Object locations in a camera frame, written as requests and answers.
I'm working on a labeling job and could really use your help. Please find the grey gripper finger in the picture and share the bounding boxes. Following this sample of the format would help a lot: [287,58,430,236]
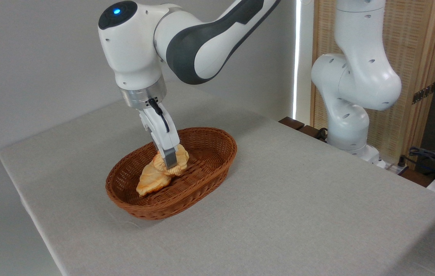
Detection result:
[152,130,180,170]

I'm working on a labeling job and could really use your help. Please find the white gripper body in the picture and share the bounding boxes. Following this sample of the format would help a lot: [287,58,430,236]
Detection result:
[138,104,175,145]

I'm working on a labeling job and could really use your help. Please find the round golden bread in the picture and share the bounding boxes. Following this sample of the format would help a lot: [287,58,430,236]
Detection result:
[153,144,190,177]

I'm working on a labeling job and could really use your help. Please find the long golden bread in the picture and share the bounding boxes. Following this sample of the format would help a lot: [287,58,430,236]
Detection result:
[136,161,172,197]

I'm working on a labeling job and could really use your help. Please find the brown wicker basket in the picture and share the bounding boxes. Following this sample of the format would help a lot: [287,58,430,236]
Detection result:
[105,127,238,221]

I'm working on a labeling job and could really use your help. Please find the dark wooden board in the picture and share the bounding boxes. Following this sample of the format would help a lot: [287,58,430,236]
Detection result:
[278,117,305,131]
[298,125,327,141]

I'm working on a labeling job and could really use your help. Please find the metal screen hinge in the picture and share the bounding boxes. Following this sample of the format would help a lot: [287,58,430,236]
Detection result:
[412,81,435,105]

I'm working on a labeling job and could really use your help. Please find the bamboo folding screen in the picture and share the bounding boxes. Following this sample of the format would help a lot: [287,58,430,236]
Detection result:
[310,0,435,166]

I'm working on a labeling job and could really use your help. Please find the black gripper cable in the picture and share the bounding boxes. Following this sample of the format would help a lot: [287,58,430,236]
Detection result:
[147,98,171,134]

